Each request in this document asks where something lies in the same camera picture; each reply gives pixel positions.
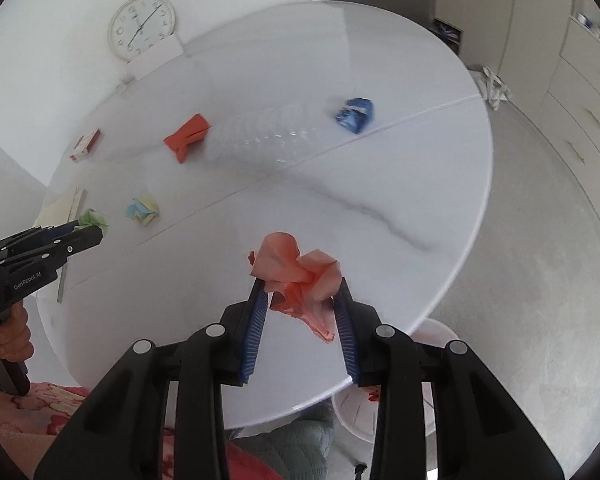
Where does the person's left hand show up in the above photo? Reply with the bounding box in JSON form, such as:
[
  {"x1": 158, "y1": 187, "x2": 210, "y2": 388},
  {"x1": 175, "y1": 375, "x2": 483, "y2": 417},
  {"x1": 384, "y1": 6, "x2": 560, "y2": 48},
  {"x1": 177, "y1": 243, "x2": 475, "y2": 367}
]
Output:
[{"x1": 0, "y1": 301, "x2": 34, "y2": 363}]

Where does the round white wall clock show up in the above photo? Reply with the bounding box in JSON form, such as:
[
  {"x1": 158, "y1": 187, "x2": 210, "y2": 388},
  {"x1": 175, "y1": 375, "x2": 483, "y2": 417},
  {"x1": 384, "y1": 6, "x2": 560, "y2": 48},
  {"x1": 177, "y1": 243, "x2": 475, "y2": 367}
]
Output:
[{"x1": 107, "y1": 0, "x2": 176, "y2": 62}]

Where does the pink floral sleeve forearm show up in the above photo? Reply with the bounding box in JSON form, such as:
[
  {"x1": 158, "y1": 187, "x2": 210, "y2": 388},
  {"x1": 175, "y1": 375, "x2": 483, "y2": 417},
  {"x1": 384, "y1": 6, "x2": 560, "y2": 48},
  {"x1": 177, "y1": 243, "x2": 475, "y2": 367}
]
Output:
[{"x1": 0, "y1": 341, "x2": 279, "y2": 479}]

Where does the red white cigarette box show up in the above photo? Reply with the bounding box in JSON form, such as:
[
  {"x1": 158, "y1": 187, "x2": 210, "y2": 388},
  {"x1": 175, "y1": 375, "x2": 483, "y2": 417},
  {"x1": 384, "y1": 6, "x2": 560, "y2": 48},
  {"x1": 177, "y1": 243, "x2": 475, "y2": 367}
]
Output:
[{"x1": 69, "y1": 129, "x2": 102, "y2": 162}]

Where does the beige drawer cabinet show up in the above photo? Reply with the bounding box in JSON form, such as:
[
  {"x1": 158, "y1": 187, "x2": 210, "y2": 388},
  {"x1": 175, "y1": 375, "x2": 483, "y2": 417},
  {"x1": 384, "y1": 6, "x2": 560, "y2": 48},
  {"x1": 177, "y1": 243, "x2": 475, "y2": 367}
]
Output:
[{"x1": 539, "y1": 18, "x2": 600, "y2": 217}]

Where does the white card stand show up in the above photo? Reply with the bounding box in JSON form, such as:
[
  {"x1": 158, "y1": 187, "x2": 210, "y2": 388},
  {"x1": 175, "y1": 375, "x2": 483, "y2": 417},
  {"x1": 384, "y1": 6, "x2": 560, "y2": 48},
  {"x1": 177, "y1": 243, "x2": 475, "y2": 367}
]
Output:
[{"x1": 128, "y1": 34, "x2": 184, "y2": 80}]

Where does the crumpled blue wrapper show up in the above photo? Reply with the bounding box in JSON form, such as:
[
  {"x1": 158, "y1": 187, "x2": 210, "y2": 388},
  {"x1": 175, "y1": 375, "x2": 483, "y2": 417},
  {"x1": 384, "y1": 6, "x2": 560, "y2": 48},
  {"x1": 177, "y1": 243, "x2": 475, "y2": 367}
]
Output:
[{"x1": 334, "y1": 98, "x2": 375, "y2": 134}]

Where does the clear plastic bottle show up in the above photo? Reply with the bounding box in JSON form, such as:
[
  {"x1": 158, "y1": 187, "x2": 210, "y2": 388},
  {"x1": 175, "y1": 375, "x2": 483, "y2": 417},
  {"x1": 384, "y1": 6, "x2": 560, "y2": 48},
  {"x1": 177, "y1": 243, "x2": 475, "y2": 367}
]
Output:
[{"x1": 204, "y1": 103, "x2": 329, "y2": 170}]

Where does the white trash bin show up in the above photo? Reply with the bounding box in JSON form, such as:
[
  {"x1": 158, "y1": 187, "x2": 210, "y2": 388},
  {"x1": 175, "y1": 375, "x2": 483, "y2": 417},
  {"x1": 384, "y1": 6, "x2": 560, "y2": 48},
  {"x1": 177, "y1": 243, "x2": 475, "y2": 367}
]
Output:
[{"x1": 329, "y1": 316, "x2": 463, "y2": 444}]

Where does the shoe shelf with shoes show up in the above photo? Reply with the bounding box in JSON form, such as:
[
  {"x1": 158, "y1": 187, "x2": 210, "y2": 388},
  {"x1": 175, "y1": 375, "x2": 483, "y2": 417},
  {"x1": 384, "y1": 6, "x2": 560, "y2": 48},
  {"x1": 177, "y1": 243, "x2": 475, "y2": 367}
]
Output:
[{"x1": 434, "y1": 18, "x2": 463, "y2": 55}]

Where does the green crumpled paper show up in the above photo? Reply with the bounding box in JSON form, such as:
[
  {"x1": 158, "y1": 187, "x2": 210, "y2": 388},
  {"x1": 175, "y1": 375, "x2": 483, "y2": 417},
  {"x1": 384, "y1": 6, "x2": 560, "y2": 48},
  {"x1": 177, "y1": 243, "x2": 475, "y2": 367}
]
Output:
[{"x1": 76, "y1": 208, "x2": 109, "y2": 235}]

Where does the red folded paper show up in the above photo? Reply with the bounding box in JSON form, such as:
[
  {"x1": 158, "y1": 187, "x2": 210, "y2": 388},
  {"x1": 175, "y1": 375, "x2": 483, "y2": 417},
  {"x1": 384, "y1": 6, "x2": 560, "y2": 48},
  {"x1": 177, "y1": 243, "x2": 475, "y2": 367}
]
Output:
[{"x1": 163, "y1": 114, "x2": 211, "y2": 164}]

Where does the blue yellow crumpled paper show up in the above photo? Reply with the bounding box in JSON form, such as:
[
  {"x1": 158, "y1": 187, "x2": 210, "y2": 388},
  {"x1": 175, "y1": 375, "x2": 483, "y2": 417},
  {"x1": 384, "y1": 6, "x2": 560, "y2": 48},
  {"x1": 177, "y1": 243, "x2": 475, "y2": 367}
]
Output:
[{"x1": 125, "y1": 197, "x2": 160, "y2": 226}]

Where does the pink paper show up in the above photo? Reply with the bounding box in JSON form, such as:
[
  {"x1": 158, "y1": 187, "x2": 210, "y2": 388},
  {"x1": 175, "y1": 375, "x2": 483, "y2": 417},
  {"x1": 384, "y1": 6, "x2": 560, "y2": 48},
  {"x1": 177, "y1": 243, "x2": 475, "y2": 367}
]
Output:
[{"x1": 248, "y1": 232, "x2": 342, "y2": 344}]

